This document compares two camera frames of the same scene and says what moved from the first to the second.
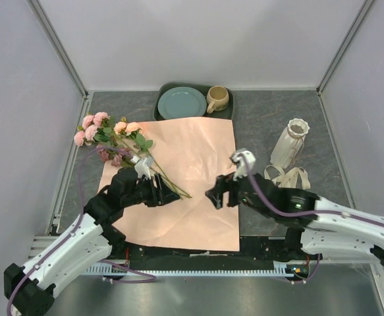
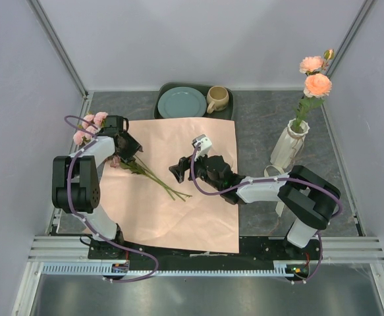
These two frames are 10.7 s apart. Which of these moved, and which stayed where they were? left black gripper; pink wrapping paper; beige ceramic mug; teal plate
Moved: left black gripper
Stayed: teal plate; beige ceramic mug; pink wrapping paper
